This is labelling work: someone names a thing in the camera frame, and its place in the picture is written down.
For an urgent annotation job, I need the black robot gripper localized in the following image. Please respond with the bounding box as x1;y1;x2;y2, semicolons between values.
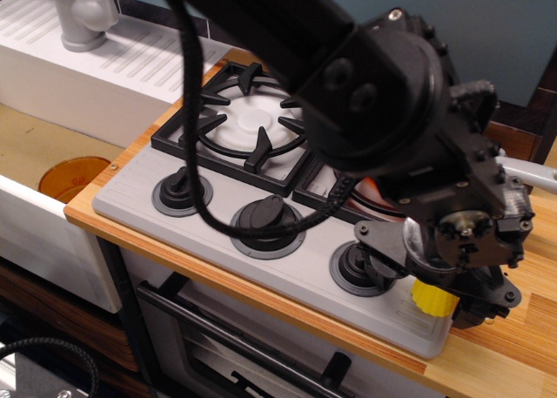
354;209;534;329

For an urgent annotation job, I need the orange pot with grey handle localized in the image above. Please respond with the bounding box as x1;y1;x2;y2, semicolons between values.
346;153;556;221

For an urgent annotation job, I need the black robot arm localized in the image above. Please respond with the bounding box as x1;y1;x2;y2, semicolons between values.
165;0;534;329

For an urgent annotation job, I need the yellow toy corn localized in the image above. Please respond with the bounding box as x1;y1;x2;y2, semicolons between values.
411;280;460;318

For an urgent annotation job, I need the black right stove knob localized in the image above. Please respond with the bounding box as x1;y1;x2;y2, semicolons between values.
329;242;386;297

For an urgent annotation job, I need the black stove knob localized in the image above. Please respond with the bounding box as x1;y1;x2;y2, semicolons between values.
231;194;305;260
151;166;198;218
329;242;386;297

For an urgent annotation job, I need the black right burner grate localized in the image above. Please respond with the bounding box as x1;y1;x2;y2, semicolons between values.
292;159;403;224

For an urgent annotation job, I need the black burner grate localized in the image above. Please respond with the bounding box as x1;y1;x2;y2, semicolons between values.
292;159;403;224
150;60;323;199

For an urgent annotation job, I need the black middle stove knob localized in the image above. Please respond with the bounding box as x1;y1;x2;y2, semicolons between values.
231;194;305;260

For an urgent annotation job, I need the black left burner grate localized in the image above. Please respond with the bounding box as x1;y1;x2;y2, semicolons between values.
150;60;323;199

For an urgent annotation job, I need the toy oven door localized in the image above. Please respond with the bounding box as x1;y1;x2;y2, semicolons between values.
136;273;438;397

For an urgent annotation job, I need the white left burner disc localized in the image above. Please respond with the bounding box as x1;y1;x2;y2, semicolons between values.
199;92;305;159

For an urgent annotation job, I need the black left stove knob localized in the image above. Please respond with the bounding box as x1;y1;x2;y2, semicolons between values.
151;166;198;218

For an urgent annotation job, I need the grey toy stove top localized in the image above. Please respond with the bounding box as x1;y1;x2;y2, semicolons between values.
91;60;507;360

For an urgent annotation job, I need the orange plastic plate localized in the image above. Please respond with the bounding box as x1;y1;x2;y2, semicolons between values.
38;156;111;204

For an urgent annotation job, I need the white toy sink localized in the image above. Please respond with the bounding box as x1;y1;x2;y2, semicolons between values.
0;0;232;314

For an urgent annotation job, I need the grey toy faucet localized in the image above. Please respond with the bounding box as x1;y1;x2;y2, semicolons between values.
54;0;119;52

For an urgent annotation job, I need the black braided cable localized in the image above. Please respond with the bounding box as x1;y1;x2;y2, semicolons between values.
0;336;100;398
164;0;362;239

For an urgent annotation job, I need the black braided cable lower left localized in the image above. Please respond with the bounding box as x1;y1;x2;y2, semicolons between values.
0;336;100;398

